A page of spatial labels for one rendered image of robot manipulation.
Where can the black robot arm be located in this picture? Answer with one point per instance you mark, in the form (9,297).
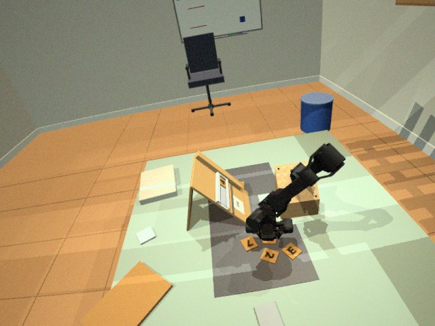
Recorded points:
(326,159)

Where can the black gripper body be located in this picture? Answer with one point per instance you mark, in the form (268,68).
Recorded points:
(286,225)

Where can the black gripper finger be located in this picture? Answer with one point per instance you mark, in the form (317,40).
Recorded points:
(280,233)
(258,233)

